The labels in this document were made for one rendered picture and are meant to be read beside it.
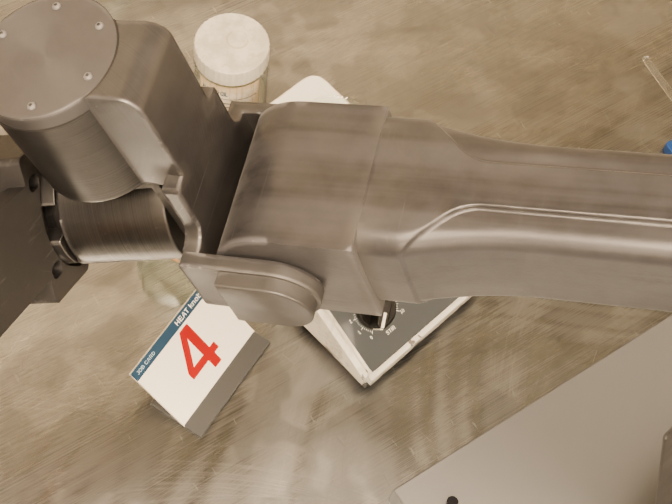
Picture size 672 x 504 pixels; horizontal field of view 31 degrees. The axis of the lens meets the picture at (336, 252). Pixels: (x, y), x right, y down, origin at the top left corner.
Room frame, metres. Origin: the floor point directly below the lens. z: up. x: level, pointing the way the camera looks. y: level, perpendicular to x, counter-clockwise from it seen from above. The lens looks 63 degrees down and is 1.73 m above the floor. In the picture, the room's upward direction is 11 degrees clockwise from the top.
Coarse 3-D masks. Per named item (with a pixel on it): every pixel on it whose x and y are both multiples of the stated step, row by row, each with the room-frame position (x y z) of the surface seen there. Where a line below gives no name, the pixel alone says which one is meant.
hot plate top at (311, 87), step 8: (304, 80) 0.52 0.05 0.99; (312, 80) 0.52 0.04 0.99; (320, 80) 0.53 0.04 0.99; (296, 88) 0.51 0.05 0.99; (304, 88) 0.52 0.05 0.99; (312, 88) 0.52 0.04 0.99; (320, 88) 0.52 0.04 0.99; (328, 88) 0.52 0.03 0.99; (280, 96) 0.51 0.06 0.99; (288, 96) 0.51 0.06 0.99; (296, 96) 0.51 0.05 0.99; (304, 96) 0.51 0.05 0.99; (312, 96) 0.51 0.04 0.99
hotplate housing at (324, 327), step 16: (320, 320) 0.35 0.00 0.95; (432, 320) 0.38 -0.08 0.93; (320, 336) 0.35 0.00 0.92; (336, 336) 0.34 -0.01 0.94; (416, 336) 0.36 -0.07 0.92; (336, 352) 0.34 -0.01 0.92; (352, 352) 0.34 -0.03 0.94; (400, 352) 0.35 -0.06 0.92; (352, 368) 0.33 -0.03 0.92; (368, 368) 0.33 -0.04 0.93; (384, 368) 0.33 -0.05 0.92; (368, 384) 0.33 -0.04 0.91
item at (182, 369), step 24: (192, 312) 0.34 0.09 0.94; (216, 312) 0.35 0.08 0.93; (192, 336) 0.33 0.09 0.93; (216, 336) 0.33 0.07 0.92; (240, 336) 0.34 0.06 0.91; (168, 360) 0.30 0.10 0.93; (192, 360) 0.31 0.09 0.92; (216, 360) 0.32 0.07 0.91; (168, 384) 0.29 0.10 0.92; (192, 384) 0.30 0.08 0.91
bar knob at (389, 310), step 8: (384, 304) 0.36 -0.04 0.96; (392, 304) 0.37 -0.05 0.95; (384, 312) 0.36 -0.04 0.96; (392, 312) 0.37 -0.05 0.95; (360, 320) 0.36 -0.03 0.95; (368, 320) 0.36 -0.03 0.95; (376, 320) 0.35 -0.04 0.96; (384, 320) 0.35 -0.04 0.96; (392, 320) 0.36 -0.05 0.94; (376, 328) 0.35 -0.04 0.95; (384, 328) 0.35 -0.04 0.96
